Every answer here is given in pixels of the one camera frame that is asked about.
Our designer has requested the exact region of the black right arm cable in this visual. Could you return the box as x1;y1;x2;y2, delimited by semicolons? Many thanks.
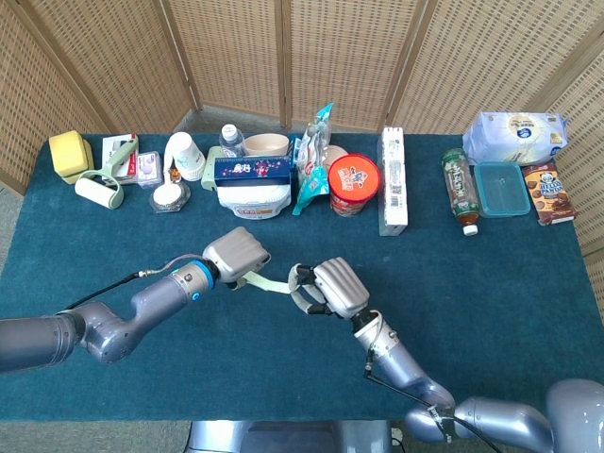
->
362;313;501;453

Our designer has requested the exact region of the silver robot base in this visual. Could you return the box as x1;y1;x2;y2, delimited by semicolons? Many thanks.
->
186;419;395;453

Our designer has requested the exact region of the beige round cup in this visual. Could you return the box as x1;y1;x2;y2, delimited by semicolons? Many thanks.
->
325;144;353;171

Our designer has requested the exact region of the white and red box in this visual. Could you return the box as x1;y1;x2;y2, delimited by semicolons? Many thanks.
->
102;133;141;185

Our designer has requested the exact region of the navy blue long box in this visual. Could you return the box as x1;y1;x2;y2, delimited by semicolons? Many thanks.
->
213;155;294;187

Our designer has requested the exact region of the blue felt tablecloth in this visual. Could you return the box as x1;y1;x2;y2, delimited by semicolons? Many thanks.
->
0;133;604;423

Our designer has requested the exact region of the clear water bottle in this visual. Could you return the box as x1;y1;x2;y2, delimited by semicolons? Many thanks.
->
218;124;246;159

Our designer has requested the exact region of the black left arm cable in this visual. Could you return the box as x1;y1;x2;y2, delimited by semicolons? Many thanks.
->
56;254;209;312

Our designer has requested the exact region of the beige bowl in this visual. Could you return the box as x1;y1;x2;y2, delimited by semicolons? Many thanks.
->
243;133;290;158

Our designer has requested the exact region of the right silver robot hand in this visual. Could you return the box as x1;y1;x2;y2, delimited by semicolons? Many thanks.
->
288;257;371;320

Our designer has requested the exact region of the teal snack bag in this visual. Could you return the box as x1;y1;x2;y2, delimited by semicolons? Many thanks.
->
291;102;335;217

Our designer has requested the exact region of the white laundry pod tub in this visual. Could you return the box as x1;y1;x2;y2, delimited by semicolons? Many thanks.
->
217;181;293;221

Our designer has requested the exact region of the yellow sponge block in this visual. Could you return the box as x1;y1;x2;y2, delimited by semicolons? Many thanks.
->
48;130;95;185

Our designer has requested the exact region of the clear jar of foil cups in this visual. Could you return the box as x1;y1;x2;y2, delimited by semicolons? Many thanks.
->
149;181;192;214

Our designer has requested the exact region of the brown panda biscuit box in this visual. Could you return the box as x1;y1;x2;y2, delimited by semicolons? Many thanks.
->
521;159;578;227

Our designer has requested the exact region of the blue white tissue pack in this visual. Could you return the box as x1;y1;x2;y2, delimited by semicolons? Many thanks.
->
461;111;571;166

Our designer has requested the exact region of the red instant noodle cup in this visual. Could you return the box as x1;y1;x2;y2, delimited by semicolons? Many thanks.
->
327;154;381;218

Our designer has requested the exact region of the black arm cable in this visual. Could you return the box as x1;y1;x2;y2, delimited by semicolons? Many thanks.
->
56;254;209;312
362;313;501;453

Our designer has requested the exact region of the light green sticky note pad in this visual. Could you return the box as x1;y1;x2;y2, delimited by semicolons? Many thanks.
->
237;271;294;295

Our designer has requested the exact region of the wicker folding screen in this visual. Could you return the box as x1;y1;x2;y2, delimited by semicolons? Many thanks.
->
0;0;604;259

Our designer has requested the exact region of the teal lidded food container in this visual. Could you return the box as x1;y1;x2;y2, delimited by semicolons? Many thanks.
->
473;161;531;219

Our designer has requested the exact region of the green handled lint roller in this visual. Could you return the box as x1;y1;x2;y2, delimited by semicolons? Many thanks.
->
74;136;141;211

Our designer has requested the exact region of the stack of white paper cups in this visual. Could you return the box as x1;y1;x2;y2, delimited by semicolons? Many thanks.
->
163;131;207;183

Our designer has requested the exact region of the light green holder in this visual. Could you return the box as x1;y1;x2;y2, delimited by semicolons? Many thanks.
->
200;145;226;193

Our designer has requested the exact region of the green tea bottle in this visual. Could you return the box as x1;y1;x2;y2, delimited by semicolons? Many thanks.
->
441;147;481;237

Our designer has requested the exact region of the long white tissue carton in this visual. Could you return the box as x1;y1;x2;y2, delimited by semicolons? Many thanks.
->
378;126;409;237

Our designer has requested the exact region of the small clear purple box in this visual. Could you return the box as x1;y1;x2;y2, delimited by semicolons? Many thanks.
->
136;150;164;189

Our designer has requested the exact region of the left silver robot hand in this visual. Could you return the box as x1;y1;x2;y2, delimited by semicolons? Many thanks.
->
201;226;272;290

